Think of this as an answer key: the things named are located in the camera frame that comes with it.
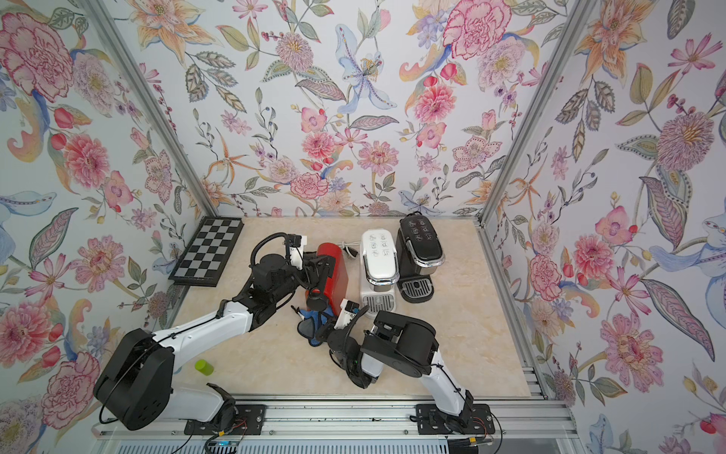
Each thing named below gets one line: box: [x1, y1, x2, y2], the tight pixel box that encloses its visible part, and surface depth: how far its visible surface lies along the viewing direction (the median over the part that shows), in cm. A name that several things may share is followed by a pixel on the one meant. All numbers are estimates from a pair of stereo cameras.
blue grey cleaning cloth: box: [296, 306, 334, 348], surface depth 89 cm
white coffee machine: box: [359, 228, 400, 316], surface depth 82 cm
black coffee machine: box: [395, 211, 446, 304], surface depth 86 cm
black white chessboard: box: [168, 215, 245, 288], surface depth 109 cm
